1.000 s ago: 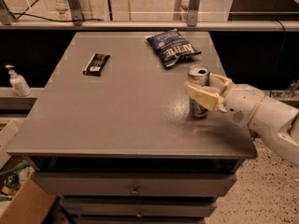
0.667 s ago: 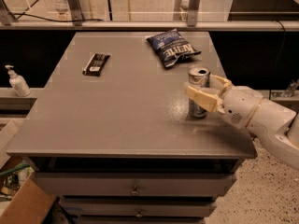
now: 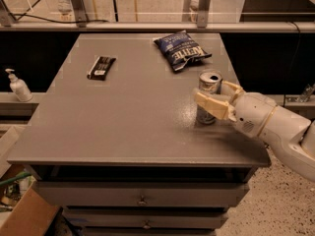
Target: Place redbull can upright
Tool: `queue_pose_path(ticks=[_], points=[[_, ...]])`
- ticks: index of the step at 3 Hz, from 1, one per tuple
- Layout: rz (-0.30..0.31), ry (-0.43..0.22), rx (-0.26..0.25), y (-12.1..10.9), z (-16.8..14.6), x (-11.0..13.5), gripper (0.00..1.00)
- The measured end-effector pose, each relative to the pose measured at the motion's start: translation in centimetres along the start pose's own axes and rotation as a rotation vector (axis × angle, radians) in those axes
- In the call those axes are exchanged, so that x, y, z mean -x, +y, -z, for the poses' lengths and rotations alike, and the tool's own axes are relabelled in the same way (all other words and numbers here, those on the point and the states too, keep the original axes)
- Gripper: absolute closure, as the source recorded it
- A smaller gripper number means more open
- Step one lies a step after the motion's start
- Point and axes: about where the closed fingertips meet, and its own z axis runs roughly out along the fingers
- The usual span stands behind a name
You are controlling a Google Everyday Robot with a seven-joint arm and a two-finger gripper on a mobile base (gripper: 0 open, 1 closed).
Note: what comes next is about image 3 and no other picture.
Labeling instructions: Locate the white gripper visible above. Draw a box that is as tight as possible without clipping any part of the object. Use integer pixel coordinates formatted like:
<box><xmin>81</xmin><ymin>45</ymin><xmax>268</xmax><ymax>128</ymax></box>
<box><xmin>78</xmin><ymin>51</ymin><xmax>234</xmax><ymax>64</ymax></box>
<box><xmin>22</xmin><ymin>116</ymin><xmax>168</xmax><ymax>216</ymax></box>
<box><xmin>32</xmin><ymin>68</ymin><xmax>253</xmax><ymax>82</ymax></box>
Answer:
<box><xmin>194</xmin><ymin>81</ymin><xmax>277</xmax><ymax>138</ymax></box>

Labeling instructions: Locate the dented Red Bull can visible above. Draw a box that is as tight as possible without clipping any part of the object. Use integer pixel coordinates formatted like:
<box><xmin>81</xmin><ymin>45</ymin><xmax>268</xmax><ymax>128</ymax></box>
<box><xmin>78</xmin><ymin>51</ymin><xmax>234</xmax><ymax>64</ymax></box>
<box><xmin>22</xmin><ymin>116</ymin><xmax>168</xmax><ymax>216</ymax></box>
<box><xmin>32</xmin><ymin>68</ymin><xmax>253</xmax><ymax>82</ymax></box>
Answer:
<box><xmin>196</xmin><ymin>69</ymin><xmax>222</xmax><ymax>125</ymax></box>

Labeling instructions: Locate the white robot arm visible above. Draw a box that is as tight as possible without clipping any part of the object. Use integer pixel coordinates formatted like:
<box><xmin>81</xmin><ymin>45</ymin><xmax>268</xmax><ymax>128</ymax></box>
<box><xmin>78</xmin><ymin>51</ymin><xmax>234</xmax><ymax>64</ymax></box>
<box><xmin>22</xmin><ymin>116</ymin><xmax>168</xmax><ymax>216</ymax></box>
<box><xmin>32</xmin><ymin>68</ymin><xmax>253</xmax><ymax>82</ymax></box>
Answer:
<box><xmin>193</xmin><ymin>81</ymin><xmax>315</xmax><ymax>182</ymax></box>

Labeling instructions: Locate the blue Kettle chips bag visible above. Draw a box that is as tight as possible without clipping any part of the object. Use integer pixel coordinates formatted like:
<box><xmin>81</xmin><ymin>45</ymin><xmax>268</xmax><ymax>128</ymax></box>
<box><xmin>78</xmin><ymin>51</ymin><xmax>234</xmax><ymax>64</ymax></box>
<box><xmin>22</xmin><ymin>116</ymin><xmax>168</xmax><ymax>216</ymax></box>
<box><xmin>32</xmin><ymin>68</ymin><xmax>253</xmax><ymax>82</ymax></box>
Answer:
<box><xmin>154</xmin><ymin>30</ymin><xmax>212</xmax><ymax>72</ymax></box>

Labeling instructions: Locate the grey drawer cabinet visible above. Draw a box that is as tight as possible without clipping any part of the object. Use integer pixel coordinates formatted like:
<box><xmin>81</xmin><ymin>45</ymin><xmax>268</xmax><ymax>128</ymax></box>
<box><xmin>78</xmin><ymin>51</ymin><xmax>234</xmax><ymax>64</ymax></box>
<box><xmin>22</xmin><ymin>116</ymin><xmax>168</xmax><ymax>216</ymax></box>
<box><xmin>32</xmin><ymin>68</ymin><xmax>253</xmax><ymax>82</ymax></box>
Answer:
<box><xmin>9</xmin><ymin>33</ymin><xmax>270</xmax><ymax>236</ymax></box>

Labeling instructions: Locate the black snack bar wrapper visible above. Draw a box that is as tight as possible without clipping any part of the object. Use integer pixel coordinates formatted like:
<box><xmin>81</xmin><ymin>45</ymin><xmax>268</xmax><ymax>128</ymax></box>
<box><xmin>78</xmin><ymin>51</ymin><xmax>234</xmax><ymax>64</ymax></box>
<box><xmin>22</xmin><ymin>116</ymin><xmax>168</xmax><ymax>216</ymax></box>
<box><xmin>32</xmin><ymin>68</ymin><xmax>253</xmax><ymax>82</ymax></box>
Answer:
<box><xmin>87</xmin><ymin>56</ymin><xmax>115</xmax><ymax>81</ymax></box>

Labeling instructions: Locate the grey drawer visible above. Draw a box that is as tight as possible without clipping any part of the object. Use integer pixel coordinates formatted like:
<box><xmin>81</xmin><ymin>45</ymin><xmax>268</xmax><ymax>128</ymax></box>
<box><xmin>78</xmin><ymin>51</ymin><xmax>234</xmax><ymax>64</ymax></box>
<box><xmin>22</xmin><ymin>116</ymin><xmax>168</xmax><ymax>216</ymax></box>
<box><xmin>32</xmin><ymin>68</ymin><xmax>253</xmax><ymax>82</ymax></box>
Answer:
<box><xmin>63</xmin><ymin>208</ymin><xmax>227</xmax><ymax>229</ymax></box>
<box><xmin>33</xmin><ymin>182</ymin><xmax>249</xmax><ymax>207</ymax></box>

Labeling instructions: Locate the top grey drawer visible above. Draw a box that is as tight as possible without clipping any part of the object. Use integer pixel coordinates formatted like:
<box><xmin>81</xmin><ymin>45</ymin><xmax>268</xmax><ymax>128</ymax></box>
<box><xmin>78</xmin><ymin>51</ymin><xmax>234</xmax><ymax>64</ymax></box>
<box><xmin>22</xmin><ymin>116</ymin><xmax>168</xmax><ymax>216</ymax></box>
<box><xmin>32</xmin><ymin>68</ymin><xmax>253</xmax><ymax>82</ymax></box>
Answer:
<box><xmin>33</xmin><ymin>182</ymin><xmax>249</xmax><ymax>207</ymax></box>

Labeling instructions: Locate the white pump soap bottle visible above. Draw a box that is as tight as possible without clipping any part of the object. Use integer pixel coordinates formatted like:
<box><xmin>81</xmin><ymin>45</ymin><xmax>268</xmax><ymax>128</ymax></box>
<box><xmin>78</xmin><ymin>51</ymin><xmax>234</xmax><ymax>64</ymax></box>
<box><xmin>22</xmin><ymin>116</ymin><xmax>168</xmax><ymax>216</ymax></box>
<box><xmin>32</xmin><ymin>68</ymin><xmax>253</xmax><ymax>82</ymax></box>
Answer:
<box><xmin>6</xmin><ymin>69</ymin><xmax>32</xmax><ymax>102</ymax></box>

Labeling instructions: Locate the cardboard box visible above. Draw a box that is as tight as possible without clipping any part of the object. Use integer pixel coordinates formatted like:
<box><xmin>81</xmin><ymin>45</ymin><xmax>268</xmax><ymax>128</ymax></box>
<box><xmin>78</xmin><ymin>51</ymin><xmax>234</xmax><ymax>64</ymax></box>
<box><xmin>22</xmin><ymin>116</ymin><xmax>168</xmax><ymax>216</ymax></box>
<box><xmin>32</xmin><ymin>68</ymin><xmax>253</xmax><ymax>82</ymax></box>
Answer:
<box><xmin>0</xmin><ymin>183</ymin><xmax>60</xmax><ymax>236</ymax></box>

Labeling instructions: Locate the grey metal railing post right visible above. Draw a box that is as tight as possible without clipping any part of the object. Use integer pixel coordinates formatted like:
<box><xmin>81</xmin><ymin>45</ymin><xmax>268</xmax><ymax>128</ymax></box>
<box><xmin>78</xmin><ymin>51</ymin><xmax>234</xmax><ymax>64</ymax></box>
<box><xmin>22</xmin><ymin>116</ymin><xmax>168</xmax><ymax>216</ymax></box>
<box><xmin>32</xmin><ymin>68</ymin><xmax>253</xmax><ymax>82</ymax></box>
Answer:
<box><xmin>197</xmin><ymin>0</ymin><xmax>211</xmax><ymax>29</ymax></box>

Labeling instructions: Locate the grey metal railing post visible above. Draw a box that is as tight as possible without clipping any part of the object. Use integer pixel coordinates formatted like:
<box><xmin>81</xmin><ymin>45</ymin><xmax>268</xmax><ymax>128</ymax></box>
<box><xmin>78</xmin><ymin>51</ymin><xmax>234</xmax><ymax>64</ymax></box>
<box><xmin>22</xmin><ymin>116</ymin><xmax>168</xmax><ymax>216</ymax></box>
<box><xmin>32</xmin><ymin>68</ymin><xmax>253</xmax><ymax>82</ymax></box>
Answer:
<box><xmin>197</xmin><ymin>0</ymin><xmax>211</xmax><ymax>29</ymax></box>
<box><xmin>71</xmin><ymin>0</ymin><xmax>88</xmax><ymax>28</ymax></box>

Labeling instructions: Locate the green hose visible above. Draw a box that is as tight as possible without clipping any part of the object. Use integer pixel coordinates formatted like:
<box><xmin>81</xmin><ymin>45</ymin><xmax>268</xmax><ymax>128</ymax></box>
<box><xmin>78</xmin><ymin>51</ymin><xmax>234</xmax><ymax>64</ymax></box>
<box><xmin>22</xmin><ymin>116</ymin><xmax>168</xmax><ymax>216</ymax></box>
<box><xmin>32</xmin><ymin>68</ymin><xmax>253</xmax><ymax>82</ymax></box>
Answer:
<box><xmin>0</xmin><ymin>170</ymin><xmax>33</xmax><ymax>188</ymax></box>

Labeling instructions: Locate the black cable on ledge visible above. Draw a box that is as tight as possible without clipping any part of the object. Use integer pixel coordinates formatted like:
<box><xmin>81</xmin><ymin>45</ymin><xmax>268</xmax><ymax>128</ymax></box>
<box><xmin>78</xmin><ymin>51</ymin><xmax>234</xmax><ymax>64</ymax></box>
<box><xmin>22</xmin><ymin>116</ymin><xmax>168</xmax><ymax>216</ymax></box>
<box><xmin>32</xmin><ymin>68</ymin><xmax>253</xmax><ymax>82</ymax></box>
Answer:
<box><xmin>9</xmin><ymin>13</ymin><xmax>111</xmax><ymax>25</ymax></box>

